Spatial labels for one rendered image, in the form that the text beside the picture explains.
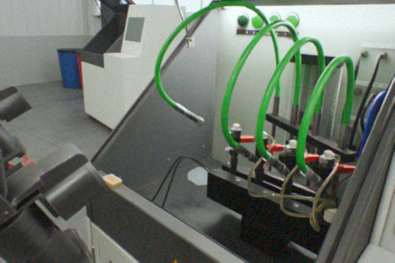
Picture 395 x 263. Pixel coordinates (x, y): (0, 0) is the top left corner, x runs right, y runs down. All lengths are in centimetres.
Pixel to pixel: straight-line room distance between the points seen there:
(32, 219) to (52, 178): 5
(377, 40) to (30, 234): 85
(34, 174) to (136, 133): 64
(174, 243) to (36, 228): 38
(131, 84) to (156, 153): 256
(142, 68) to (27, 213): 330
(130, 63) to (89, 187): 321
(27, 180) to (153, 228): 43
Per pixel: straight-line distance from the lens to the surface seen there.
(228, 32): 116
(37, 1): 766
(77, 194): 37
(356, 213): 59
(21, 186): 37
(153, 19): 367
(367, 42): 94
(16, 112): 78
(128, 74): 356
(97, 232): 101
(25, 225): 38
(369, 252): 68
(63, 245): 41
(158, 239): 75
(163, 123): 105
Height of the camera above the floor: 137
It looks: 17 degrees down
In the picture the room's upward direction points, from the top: 2 degrees clockwise
